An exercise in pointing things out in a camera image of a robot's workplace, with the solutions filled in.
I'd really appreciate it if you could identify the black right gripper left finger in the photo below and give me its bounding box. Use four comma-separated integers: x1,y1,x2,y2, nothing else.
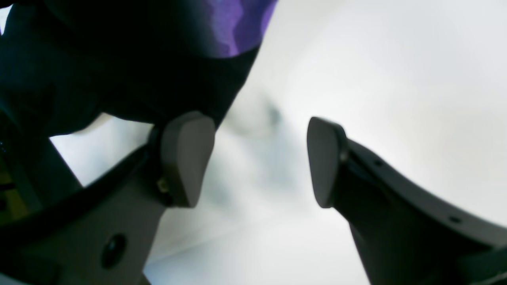
1,111,216,285

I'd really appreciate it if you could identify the black T-shirt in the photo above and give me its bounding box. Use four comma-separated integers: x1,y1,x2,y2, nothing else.
1,0,277,137

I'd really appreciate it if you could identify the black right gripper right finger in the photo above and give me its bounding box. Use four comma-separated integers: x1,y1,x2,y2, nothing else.
307,117,507,285

